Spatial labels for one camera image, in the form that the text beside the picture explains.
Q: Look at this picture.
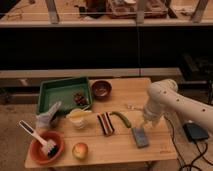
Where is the clear cup with banana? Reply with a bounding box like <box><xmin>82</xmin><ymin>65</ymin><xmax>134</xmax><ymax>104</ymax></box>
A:
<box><xmin>66</xmin><ymin>108</ymin><xmax>91</xmax><ymax>129</ymax></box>

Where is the black foot pedal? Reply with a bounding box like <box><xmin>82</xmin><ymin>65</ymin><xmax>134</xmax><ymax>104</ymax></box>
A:
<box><xmin>183</xmin><ymin>123</ymin><xmax>209</xmax><ymax>142</ymax></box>

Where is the blue grey sponge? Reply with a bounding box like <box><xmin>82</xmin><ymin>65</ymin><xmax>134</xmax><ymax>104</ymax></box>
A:
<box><xmin>131</xmin><ymin>127</ymin><xmax>149</xmax><ymax>148</ymax></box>

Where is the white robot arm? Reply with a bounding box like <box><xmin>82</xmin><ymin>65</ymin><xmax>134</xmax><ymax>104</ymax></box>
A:
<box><xmin>143</xmin><ymin>79</ymin><xmax>213</xmax><ymax>133</ymax></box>

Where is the orange bowl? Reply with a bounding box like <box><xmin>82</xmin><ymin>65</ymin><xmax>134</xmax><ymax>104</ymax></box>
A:
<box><xmin>29</xmin><ymin>131</ymin><xmax>65</xmax><ymax>165</ymax></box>

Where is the black cable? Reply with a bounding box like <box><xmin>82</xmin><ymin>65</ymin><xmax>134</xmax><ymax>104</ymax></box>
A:
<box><xmin>164</xmin><ymin>116</ymin><xmax>213</xmax><ymax>171</ymax></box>

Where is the green plastic tray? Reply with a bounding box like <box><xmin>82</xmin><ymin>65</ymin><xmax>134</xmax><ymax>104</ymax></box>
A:
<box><xmin>37</xmin><ymin>77</ymin><xmax>93</xmax><ymax>114</ymax></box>

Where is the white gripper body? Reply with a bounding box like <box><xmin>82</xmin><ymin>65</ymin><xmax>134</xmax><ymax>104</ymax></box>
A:
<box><xmin>143</xmin><ymin>106</ymin><xmax>162</xmax><ymax>126</ymax></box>

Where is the dark purple bowl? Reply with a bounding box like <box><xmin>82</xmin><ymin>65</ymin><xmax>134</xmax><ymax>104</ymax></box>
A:
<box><xmin>92</xmin><ymin>80</ymin><xmax>112</xmax><ymax>100</ymax></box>

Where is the white dish brush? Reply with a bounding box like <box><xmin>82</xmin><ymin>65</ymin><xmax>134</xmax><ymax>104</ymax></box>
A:
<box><xmin>19</xmin><ymin>120</ymin><xmax>58</xmax><ymax>157</ymax></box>

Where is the dark grapes bunch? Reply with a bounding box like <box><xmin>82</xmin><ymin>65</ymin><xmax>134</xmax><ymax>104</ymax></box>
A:
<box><xmin>74</xmin><ymin>93</ymin><xmax>87</xmax><ymax>106</ymax></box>

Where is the red yellow apple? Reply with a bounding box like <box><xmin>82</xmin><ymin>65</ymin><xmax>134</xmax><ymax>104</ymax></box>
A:
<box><xmin>72</xmin><ymin>142</ymin><xmax>88</xmax><ymax>160</ymax></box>

